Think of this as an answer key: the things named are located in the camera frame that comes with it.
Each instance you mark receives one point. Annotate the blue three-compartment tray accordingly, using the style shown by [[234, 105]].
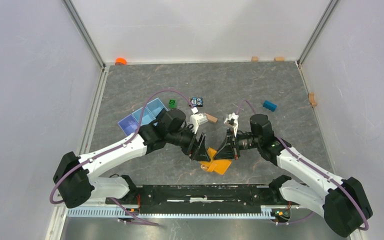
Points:
[[129, 124]]

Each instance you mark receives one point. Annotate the orange card holder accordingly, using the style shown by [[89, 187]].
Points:
[[219, 166]]

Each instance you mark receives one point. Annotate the small toy car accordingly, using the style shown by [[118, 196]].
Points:
[[196, 102]]

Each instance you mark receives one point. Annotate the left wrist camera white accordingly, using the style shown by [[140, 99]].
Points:
[[197, 119]]

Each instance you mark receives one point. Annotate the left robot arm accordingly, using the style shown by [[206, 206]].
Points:
[[78, 179]]

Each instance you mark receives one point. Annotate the small wooden block right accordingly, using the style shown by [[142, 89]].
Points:
[[279, 59]]

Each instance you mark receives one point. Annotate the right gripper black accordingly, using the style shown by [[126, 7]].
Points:
[[228, 150]]

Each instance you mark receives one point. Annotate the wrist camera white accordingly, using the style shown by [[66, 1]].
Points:
[[231, 120], [197, 119]]

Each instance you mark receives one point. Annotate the orange round cap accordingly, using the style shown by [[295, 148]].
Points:
[[120, 61]]

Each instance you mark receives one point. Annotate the light blue cable duct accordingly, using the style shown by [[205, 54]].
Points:
[[117, 212]]

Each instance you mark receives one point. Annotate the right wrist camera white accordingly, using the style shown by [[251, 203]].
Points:
[[231, 120]]

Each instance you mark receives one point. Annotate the small wooden block left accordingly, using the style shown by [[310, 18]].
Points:
[[254, 59]]

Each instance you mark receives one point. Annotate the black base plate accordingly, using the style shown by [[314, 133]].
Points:
[[203, 199]]

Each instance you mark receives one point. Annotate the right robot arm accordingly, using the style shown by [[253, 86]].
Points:
[[341, 202]]

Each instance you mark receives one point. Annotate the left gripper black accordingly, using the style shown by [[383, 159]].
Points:
[[196, 150]]

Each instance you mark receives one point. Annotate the aluminium frame rail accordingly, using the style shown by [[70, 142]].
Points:
[[74, 196]]

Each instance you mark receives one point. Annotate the small wooden block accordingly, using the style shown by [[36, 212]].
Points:
[[254, 59], [279, 59]]

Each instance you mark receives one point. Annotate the blue toy brick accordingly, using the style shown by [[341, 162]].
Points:
[[269, 105]]

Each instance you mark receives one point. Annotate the green toy brick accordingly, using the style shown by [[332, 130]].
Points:
[[172, 104]]

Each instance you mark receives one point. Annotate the curved wooden piece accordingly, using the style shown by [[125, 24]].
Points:
[[312, 99]]

